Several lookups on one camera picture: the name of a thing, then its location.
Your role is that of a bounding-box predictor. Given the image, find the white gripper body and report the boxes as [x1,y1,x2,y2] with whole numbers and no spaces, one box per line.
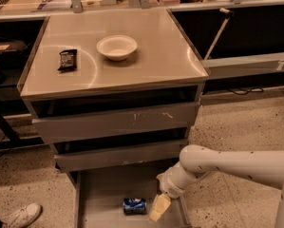
[160,166,193,199]

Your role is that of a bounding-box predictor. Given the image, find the blue pepsi can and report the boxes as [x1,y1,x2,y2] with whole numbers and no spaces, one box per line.
[123,198,146,214]

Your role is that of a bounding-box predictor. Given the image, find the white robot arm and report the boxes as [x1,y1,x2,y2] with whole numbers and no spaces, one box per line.
[149,144,284,228]

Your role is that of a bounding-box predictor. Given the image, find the grey middle drawer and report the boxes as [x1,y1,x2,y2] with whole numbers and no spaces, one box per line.
[54,139,188,172]

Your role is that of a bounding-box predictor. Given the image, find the grey open bottom drawer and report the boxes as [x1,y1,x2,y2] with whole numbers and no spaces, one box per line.
[74,160,192,228]

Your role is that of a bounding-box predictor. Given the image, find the grey top drawer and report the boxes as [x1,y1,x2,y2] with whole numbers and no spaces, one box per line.
[32,103,200,143]

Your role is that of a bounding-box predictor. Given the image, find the grey drawer cabinet with counter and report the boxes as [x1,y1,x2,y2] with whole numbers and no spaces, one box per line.
[16,7,210,228]

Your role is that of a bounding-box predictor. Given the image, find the white paper bowl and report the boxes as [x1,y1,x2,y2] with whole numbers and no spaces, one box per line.
[97,35,138,61]

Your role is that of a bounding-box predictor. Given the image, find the white sneaker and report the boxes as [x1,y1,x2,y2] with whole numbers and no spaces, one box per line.
[2,202,42,228]

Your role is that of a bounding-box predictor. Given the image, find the black snack bar packet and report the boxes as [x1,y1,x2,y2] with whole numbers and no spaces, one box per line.
[58,49,77,71]

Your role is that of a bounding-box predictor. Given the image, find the black cable on floor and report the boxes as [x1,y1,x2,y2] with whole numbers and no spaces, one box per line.
[228,86,265,96]

